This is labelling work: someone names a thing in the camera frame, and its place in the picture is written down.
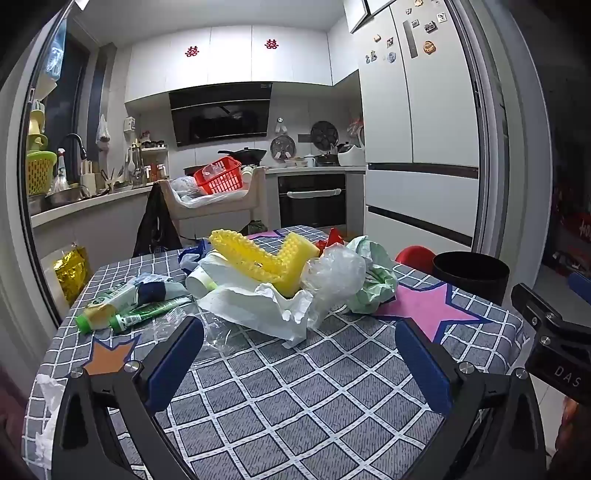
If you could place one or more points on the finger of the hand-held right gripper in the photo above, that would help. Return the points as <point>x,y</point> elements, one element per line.
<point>579,281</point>
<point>531,304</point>

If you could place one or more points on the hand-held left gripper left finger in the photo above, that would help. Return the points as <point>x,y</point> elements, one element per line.
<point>178,364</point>

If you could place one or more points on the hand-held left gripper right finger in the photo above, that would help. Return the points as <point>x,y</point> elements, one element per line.
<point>425,369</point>

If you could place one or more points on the clear plastic wrap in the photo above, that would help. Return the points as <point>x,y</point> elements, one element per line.
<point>217,332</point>

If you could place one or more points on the green tube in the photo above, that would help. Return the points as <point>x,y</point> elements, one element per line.
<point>147,311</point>

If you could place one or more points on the black trash bin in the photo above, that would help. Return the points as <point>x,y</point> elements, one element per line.
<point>471,277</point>

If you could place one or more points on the blue white wrapper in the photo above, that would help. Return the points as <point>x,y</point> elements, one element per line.
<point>154,290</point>

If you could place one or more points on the white paper cup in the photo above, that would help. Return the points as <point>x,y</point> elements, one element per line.
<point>198,281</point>

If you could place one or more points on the white paper sheet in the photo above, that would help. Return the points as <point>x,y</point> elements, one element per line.
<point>249,309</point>

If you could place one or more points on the green white bottle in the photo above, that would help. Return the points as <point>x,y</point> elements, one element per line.
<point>106,304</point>

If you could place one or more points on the pale green paper bag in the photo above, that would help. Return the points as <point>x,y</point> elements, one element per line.
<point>378,277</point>

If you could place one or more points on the dark blue wrapper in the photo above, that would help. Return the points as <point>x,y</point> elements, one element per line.
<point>191,254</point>

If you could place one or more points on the yellow foam sponge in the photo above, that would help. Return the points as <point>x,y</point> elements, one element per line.
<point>258,263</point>

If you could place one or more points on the clear plastic bag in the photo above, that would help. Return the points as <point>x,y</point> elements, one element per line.
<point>332,272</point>

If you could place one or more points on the red dotted packet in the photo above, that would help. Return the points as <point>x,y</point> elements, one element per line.
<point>333,237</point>

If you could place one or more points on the person's right hand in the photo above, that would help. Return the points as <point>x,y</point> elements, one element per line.
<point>569,415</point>

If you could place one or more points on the red printed cartons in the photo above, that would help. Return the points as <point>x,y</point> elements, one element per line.
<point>572,226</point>

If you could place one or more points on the red plastic stool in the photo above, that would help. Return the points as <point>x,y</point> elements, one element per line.
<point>413,254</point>

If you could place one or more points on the grey checked star tablecloth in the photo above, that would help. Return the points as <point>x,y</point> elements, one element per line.
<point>300,401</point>

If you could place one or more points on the white tissue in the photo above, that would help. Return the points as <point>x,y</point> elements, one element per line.
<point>48,397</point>

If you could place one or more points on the gold foil bag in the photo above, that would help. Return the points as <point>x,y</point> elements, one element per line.
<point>71,274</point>

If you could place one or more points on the black hanging bag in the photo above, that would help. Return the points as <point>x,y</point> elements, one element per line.
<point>154,226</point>

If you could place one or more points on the dark green bag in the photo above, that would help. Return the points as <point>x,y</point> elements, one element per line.
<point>253,228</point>

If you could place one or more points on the white baby chair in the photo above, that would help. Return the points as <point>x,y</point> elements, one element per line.
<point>217,210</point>

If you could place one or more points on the white kitchen counter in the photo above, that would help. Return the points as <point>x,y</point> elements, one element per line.
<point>69,211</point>

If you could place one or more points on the red plastic basket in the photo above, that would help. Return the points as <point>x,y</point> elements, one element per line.
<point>219,180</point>

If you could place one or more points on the black built-in oven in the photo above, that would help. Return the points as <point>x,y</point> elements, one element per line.
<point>311,207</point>

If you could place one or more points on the steel basin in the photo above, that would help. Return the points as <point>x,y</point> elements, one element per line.
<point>67,196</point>

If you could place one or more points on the white refrigerator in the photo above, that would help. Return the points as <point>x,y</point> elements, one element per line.
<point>415,138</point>

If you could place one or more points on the white spice rack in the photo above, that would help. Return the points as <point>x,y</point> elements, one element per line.
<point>154,161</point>

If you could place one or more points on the beige utensil holder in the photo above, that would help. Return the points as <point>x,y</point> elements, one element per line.
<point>87,180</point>

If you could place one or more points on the black wok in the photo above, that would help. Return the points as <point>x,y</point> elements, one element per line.
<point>244,154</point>

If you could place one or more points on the white rice cooker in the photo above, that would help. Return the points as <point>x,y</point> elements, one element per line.
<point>352,156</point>

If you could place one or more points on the spray bottle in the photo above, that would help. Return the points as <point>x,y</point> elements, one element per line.
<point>61,168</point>

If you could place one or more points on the black cooking pot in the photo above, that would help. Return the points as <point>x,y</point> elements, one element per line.
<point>327,160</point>

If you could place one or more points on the green plastic colander basket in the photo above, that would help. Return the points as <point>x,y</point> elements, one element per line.
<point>40,173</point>

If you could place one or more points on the white small pot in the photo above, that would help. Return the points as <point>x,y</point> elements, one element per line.
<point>309,161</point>

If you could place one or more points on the grey round steamer rack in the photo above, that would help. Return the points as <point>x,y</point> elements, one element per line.
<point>282,148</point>

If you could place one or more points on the hanging white plastic bag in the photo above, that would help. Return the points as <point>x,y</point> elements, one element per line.
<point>103,134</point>

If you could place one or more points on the black kitchen faucet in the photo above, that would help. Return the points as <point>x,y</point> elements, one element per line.
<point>74,137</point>

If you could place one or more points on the black range hood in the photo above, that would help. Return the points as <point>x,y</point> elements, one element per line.
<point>217,115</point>

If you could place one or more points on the black round trivet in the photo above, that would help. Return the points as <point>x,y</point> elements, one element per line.
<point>324,134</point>

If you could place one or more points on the fridge magnets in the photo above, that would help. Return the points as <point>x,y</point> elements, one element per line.
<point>428,47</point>

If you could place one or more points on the red paper-cut decoration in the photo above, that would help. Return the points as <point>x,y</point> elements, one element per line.
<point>191,51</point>
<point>271,44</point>

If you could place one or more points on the grey door frame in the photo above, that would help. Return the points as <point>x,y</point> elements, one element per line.
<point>508,138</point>

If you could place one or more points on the white wall cabinets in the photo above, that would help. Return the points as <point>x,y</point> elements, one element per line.
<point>231,60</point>

